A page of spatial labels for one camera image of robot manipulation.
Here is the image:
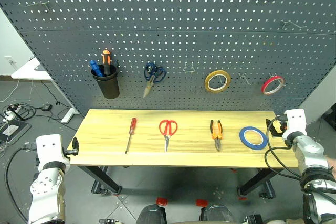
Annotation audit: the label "black table leg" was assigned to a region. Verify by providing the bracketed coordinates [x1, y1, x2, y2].
[236, 167, 277, 200]
[77, 165, 123, 196]

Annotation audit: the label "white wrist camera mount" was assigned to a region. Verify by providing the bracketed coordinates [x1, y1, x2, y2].
[281, 108, 308, 141]
[35, 134, 71, 173]

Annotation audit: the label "grey cabinet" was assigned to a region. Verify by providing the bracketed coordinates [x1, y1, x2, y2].
[301, 60, 336, 125]

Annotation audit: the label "white power strip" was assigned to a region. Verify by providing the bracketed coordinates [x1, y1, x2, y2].
[3, 104, 19, 123]

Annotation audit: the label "grey pegboard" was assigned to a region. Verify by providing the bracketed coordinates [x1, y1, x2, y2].
[0, 0, 336, 116]

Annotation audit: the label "dark rounded shape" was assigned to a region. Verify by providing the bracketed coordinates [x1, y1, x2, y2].
[199, 204, 236, 224]
[135, 204, 168, 224]

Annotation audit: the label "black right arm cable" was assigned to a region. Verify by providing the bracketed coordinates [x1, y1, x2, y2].
[264, 116, 305, 182]

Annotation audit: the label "blue handled screwdriver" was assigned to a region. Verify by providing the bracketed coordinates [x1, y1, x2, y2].
[89, 60, 104, 77]

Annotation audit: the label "yellow tape roll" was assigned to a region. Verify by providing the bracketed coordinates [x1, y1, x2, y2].
[204, 70, 232, 94]

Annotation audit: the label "red handled scissors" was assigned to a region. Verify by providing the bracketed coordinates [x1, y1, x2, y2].
[158, 119, 179, 153]

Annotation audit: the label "blue handled scissors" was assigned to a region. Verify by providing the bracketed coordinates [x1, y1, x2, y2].
[142, 62, 167, 99]

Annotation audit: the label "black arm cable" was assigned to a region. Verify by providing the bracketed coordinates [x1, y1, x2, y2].
[264, 116, 305, 182]
[4, 143, 37, 223]

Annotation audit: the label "black plastic cup holder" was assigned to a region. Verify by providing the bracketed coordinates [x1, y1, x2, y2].
[90, 63, 121, 100]

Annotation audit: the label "white background table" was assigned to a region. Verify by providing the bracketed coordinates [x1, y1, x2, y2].
[10, 57, 79, 124]

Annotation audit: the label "orange and black screwdriver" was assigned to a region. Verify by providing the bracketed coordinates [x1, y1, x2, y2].
[101, 49, 112, 76]

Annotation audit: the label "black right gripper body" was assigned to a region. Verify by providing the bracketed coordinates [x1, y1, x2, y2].
[274, 114, 288, 138]

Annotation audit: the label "orange and black pliers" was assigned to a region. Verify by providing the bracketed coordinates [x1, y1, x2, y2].
[209, 120, 224, 152]

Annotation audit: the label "thin red tape roll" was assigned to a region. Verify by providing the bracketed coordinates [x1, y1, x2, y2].
[261, 75, 286, 97]

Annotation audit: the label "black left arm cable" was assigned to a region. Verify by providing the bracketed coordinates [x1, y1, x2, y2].
[4, 143, 37, 223]

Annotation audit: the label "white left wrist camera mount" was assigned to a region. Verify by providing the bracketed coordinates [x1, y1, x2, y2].
[35, 134, 71, 173]

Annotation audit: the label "metal pegboard hook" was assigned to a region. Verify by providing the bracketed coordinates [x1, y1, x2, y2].
[24, 0, 51, 12]
[280, 19, 307, 30]
[238, 72, 253, 86]
[182, 61, 196, 73]

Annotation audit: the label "blue tape roll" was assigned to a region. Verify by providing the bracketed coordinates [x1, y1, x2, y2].
[238, 126, 268, 151]

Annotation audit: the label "red handled screwdriver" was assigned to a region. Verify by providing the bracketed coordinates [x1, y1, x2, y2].
[124, 117, 138, 155]

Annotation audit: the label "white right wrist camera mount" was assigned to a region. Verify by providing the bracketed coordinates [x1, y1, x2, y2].
[281, 108, 308, 141]

